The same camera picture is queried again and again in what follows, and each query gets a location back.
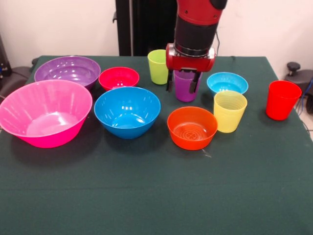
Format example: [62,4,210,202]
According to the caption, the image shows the large purple bowl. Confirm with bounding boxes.
[34,55,101,91]

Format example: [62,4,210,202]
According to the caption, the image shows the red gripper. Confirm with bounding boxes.
[165,43,216,94]

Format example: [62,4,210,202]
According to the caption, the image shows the black knob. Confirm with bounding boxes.
[287,62,301,76]

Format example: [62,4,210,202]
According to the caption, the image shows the black pedestal leg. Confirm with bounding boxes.
[0,66,32,98]
[284,70,313,103]

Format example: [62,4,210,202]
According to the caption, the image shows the green cup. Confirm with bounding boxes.
[147,49,169,85]

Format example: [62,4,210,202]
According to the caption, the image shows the black wall cable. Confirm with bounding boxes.
[214,30,221,56]

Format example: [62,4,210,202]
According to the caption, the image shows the red cup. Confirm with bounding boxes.
[266,80,303,121]

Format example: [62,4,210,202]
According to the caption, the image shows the purple cup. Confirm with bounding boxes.
[174,70,202,102]

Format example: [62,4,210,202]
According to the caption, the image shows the large blue bowl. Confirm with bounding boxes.
[94,86,162,140]

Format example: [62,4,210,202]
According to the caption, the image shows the dark green table cloth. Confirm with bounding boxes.
[0,55,313,235]

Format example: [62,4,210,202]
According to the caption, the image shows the small light blue bowl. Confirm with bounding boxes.
[206,72,249,96]

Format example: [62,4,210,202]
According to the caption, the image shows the large pink bowl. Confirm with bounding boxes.
[0,79,93,149]

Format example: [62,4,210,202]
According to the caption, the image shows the yellow cup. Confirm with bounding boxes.
[213,90,248,134]

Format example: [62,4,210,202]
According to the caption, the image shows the small crimson bowl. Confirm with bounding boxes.
[98,67,140,92]

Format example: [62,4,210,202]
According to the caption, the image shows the black equipment box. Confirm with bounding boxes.
[0,34,12,79]

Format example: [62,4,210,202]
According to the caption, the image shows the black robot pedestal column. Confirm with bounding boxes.
[112,0,177,57]

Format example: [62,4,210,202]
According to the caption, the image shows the small orange bowl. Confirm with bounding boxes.
[167,106,218,151]

